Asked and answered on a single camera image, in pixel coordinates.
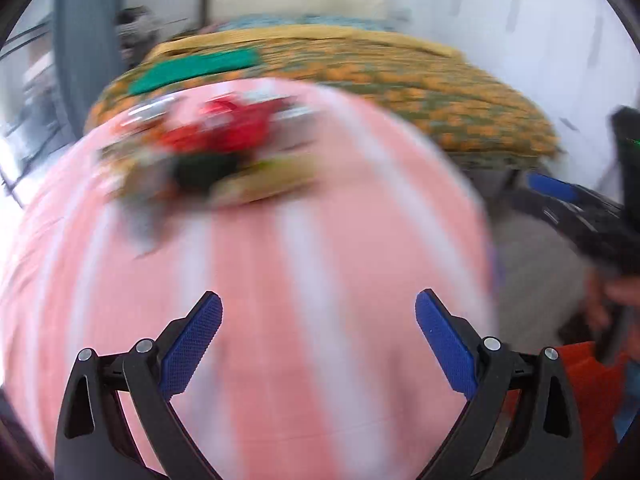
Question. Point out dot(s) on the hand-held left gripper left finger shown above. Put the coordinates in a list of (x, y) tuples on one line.
[(192, 345)]

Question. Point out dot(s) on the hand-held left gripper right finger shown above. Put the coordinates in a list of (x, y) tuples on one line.
[(445, 345)]

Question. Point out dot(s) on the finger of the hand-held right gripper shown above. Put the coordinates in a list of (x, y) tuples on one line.
[(550, 187), (537, 212)]

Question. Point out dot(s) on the red plastic bag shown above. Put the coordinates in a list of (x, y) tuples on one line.
[(225, 127)]

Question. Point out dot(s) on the person's right hand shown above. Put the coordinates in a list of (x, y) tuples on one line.
[(620, 291)]

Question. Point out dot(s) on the pink striped sheet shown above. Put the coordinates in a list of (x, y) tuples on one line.
[(300, 260)]

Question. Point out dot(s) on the orange bag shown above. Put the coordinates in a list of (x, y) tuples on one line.
[(595, 390)]

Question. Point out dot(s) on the dark wrapper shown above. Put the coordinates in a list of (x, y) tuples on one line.
[(205, 172)]

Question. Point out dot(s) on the bed with orange floral cover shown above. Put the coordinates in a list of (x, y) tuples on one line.
[(400, 85)]

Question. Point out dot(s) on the yellow wrapper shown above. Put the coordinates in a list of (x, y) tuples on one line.
[(272, 174)]

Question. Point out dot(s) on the green cloth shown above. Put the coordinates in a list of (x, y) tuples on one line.
[(200, 67)]

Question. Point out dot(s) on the pile of clothes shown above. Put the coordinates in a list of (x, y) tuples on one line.
[(135, 22)]

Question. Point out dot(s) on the grey-blue curtain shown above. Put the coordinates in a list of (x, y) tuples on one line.
[(85, 35)]

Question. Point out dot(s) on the wooden headboard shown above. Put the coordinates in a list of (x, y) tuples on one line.
[(204, 6)]

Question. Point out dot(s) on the black window frame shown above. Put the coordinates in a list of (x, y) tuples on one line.
[(20, 42)]

